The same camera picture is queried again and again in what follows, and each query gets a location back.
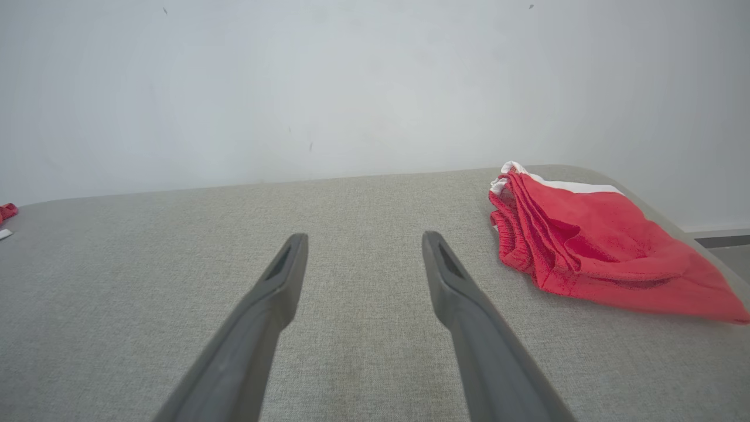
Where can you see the red shorts white band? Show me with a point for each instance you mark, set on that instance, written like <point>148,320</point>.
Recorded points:
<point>603,246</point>

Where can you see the red basketball jersey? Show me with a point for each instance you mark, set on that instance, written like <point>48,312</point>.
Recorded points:
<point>7,211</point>

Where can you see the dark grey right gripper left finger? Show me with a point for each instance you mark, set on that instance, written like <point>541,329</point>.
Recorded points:
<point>246,346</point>

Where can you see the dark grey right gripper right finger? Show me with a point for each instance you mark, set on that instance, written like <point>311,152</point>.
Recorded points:
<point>492,363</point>

